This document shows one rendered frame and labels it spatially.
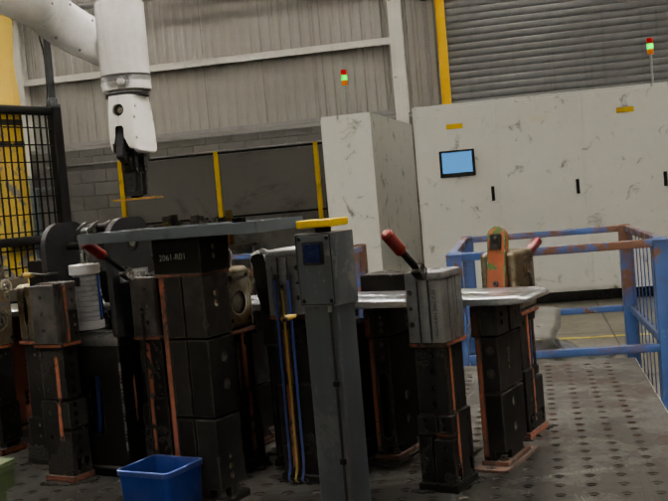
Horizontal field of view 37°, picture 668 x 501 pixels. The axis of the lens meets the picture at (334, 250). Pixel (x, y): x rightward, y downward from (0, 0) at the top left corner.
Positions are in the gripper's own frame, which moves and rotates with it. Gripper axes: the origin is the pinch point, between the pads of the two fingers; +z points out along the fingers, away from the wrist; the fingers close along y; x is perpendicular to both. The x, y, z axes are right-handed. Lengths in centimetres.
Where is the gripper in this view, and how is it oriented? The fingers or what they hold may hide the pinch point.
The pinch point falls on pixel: (136, 183)
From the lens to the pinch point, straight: 176.8
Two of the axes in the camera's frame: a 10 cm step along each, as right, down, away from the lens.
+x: -9.8, 0.8, 2.1
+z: 0.9, 9.9, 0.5
